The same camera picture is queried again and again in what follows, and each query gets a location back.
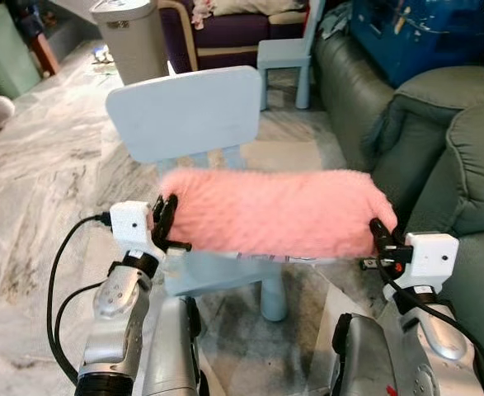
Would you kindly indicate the silver left robot leg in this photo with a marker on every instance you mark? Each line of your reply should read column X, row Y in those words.
column 171, row 355

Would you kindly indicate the purple wooden-framed armchair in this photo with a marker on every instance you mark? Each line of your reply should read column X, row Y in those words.
column 233, row 35

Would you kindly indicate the grey lidded trash bin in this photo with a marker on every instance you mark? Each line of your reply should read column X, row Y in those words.
column 132, row 41

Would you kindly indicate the red-brown wooden stand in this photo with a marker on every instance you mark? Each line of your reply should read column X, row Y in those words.
column 37, row 37

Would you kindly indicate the silver right robot leg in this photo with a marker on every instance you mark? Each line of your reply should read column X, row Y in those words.
column 365, row 363

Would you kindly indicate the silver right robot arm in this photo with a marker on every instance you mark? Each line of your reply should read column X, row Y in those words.
column 439, row 338

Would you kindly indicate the silver robot leg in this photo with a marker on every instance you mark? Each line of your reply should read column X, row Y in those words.
column 171, row 355
column 365, row 363

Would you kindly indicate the blue plastic storage box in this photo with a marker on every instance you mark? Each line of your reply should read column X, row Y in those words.
column 423, row 37

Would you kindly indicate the light blue child's chair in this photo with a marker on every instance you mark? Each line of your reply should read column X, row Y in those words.
column 284, row 54
column 184, row 111

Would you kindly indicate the small shiny floor toy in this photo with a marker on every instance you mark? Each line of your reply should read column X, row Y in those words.
column 102, row 55

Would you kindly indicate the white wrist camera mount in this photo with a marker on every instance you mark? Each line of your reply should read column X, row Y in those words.
column 130, row 224
column 433, row 257

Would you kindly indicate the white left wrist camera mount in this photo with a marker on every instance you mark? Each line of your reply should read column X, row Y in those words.
column 130, row 224

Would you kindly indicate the beige seat cushion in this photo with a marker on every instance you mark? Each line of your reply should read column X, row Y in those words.
column 258, row 7

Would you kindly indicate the grey crumpled cloth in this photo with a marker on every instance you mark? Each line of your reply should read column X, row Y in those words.
column 336, row 21

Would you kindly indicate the small pink plush toy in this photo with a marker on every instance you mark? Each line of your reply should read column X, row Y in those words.
column 202, row 12

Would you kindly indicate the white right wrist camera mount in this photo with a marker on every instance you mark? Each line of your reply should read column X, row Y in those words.
column 433, row 257

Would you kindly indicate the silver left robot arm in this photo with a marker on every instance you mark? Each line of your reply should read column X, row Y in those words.
column 118, row 305

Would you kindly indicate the pale green board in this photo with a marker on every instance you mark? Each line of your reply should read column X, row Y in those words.
column 2, row 54

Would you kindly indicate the grey-green leather sofa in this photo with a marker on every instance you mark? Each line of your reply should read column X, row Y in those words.
column 464, row 157

